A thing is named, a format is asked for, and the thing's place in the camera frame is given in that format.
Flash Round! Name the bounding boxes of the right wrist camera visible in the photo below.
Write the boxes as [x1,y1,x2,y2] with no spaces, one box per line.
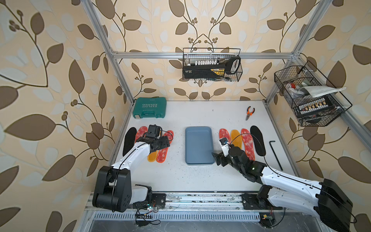
[219,138,230,157]

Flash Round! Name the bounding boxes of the white paper in basket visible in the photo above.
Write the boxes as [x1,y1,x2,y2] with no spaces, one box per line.
[299,86,346,98]

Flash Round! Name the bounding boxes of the yellow insole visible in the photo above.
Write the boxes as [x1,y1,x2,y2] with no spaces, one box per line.
[147,151,158,162]
[231,130,243,149]

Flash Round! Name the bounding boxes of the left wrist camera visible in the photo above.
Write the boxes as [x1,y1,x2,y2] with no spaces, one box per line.
[144,125,162,138]

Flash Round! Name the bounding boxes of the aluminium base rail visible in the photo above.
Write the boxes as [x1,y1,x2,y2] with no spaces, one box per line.
[83,191,325,222]

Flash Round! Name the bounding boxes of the orange handled pliers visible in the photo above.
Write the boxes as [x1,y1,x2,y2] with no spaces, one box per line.
[245,106,255,121]

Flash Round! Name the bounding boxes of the black wire basket right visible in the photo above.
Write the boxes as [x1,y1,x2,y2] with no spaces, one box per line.
[274,61,353,127]

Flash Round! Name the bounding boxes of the blue-grey storage box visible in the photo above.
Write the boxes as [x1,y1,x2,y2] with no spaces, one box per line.
[185,126,215,165]

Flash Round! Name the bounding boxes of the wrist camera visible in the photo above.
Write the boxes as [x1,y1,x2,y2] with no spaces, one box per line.
[144,125,162,138]
[219,138,230,157]

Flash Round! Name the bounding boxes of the black wire basket back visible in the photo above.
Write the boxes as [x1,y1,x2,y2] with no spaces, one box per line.
[182,47,243,82]

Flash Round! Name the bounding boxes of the black insole right side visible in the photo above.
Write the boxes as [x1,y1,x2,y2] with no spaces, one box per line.
[250,126,266,157]

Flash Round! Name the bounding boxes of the green plastic tool case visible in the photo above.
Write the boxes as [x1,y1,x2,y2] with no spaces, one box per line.
[132,97,167,119]

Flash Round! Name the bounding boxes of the black hex key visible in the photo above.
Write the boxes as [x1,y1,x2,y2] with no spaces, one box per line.
[269,140,283,171]

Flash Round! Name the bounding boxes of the red insole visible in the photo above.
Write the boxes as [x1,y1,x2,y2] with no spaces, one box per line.
[156,130,174,163]
[241,128,255,160]
[219,129,231,144]
[135,126,148,143]

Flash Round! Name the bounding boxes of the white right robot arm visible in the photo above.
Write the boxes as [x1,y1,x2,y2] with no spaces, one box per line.
[212,147,353,232]

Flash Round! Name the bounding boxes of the black insole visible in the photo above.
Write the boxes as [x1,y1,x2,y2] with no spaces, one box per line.
[250,126,266,157]
[122,127,137,156]

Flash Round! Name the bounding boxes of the black wire basket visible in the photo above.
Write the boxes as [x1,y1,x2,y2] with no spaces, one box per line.
[182,47,243,82]
[274,61,353,127]

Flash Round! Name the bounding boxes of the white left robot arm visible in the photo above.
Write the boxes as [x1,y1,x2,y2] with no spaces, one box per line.
[92,136,170,212]

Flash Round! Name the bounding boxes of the black insole left side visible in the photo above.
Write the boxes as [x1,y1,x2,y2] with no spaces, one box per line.
[122,127,137,156]

